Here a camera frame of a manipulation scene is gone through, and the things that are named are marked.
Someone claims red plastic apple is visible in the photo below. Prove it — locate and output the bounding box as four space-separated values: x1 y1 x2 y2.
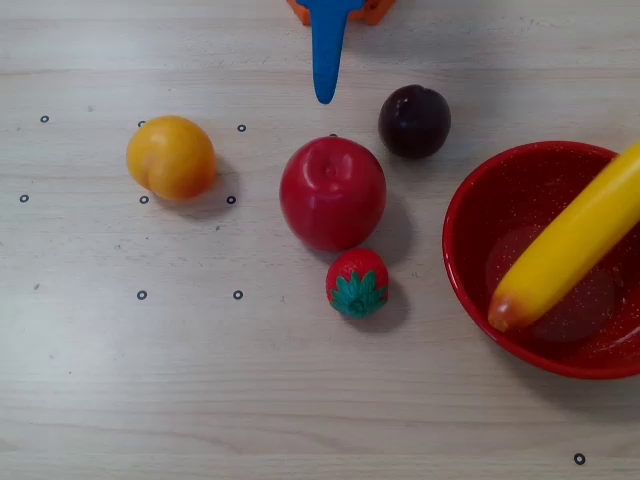
279 135 388 253

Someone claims red plastic strawberry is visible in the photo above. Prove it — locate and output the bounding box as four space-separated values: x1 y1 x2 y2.
325 248 390 320

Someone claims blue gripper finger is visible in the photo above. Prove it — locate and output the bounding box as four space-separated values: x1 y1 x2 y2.
310 8 352 106

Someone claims yellow orange plastic peach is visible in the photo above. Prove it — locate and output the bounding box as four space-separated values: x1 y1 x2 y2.
125 115 218 203

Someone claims yellow plastic banana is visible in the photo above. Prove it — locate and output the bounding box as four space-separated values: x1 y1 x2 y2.
487 141 640 334

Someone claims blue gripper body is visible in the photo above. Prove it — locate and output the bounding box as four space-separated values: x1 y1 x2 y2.
296 0 367 12

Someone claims red speckled bowl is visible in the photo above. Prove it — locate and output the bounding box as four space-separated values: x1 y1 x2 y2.
442 141 640 381

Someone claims dark purple plastic plum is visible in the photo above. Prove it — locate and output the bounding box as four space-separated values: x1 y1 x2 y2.
377 84 452 161

